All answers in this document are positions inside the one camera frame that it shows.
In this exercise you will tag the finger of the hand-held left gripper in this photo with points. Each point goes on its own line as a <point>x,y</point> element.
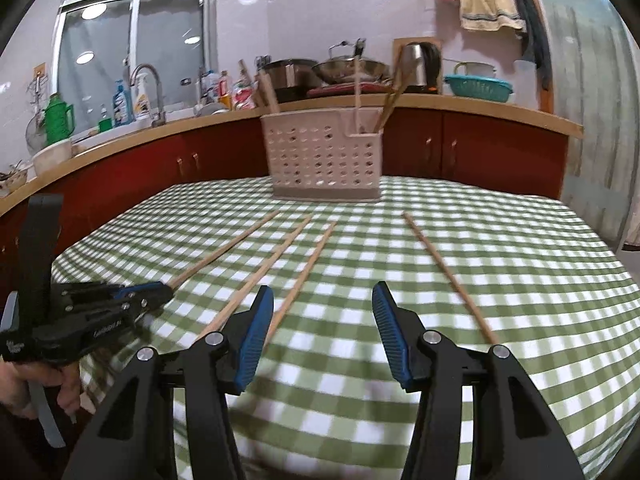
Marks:
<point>145,290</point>
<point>130,309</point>

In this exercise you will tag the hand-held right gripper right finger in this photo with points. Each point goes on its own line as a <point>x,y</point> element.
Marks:
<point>392,342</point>

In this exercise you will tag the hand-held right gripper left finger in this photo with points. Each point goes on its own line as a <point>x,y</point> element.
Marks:
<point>251,342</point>

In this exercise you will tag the wooden chopstick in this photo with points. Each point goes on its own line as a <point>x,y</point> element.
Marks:
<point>358,95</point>
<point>269,92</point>
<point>397,97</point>
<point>310,266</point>
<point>445,276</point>
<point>394,80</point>
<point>275,256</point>
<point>225,251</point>
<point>245,72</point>

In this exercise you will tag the pink perforated utensil holder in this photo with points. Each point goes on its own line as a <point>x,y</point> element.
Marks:
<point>320,160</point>

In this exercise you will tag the person's left hand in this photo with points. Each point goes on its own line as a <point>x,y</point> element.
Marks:
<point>67,395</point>

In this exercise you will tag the green checked tablecloth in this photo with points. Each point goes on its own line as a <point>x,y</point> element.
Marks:
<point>400,240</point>

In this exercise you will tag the bowl with food scraps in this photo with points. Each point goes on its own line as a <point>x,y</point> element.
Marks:
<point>12,182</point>

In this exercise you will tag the white lidded pot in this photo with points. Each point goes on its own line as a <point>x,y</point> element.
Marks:
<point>52,157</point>

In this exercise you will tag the small green bottle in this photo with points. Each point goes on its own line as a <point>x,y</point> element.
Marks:
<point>105,122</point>

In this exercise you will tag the tall steel kitchen faucet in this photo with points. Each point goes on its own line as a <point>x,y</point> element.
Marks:
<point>159,110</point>

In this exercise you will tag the blue detergent bottle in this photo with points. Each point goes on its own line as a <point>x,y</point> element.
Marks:
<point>121,107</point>

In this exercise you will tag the white spray bottle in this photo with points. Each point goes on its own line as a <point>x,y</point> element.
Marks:
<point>142,100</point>

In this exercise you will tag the green thermos jug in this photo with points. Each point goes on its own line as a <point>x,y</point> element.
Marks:
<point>57,120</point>

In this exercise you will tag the white dishes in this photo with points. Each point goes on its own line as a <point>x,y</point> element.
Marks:
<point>210,109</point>

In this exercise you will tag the hanging metal strainer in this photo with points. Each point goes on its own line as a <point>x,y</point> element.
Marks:
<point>36,125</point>

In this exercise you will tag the yellow oil bottle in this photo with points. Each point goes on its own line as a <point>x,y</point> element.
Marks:
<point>225,91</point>

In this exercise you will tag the pink refill pouch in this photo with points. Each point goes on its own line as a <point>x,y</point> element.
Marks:
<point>242,97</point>

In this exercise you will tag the clear plastic bottle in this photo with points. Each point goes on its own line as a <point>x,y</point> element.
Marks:
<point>212,85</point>

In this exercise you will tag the beige kitchen countertop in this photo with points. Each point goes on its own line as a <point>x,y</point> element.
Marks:
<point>475,110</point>

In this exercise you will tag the sliding glass window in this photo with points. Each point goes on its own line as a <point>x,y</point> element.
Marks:
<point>100,45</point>

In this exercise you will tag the red induction cooker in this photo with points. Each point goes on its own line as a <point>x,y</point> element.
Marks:
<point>335,91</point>

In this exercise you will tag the teal plastic basket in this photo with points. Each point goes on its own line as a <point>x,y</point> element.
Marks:
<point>477,91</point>

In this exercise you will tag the steel electric kettle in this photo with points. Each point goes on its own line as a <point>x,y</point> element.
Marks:
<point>420,67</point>

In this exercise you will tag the steel wok with lid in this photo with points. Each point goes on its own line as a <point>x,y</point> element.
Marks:
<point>345,70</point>

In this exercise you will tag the white enamel mug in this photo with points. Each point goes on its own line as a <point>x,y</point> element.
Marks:
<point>472,70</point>

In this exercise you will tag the white cylindrical container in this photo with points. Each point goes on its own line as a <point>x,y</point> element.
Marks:
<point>526,85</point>

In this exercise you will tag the wooden framed glass door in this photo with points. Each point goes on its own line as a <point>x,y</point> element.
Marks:
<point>590,85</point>

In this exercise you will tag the dark hanging cloth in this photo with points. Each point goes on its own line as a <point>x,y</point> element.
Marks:
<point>535,35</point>

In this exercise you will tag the beige hanging towel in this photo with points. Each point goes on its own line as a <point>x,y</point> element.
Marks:
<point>487,2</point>

